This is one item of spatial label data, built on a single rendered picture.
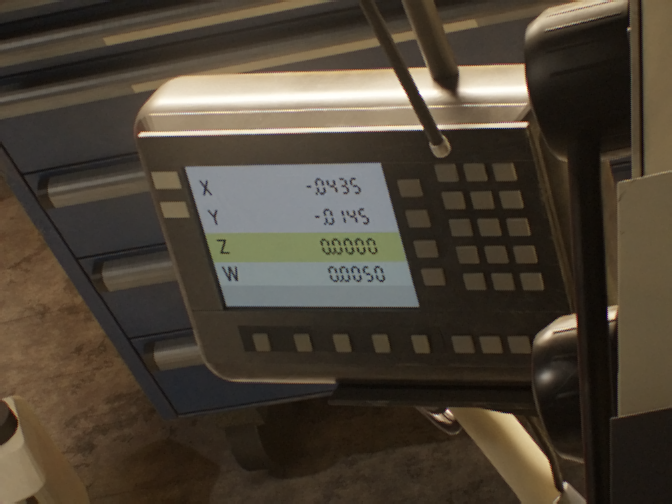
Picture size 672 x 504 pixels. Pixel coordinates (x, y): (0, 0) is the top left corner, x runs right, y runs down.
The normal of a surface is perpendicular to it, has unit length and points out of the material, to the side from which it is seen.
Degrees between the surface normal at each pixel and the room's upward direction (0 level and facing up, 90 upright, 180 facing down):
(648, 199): 0
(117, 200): 90
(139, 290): 90
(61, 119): 90
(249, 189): 70
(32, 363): 0
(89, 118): 90
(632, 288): 0
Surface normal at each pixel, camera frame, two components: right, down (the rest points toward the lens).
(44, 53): -0.11, 0.76
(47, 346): -0.36, -0.64
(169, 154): -0.39, 0.51
